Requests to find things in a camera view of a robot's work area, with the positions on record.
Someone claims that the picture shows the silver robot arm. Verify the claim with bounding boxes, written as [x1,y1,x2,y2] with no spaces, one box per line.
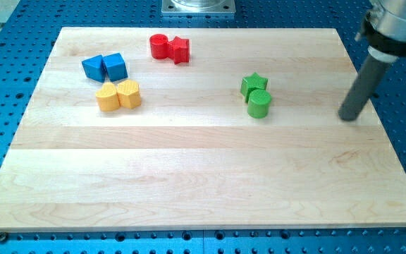
[355,0,406,56]

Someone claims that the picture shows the green cylinder block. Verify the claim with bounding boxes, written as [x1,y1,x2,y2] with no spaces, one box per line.
[247,90,272,119]

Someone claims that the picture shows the green star block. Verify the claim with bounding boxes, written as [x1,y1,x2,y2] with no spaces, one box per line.
[240,72,269,102]

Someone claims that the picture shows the light wooden board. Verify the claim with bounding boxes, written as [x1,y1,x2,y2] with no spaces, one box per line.
[0,28,406,232]

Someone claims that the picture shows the red star block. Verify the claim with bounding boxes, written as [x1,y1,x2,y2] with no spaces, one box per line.
[167,36,190,64]

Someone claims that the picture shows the yellow hexagon block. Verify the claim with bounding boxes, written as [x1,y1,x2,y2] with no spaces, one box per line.
[116,80,142,109]

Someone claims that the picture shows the red cylinder block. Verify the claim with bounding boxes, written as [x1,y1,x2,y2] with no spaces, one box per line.
[149,34,168,59]

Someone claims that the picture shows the yellow heart block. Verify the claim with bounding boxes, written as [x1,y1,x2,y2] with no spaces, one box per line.
[95,82,121,111]

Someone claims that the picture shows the blue cube block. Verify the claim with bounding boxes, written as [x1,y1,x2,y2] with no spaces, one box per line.
[103,53,128,81]

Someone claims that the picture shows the blue triangular block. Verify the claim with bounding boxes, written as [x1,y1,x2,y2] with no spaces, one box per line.
[81,55,106,83]

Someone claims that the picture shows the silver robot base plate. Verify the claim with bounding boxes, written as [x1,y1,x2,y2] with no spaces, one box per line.
[161,0,236,16]

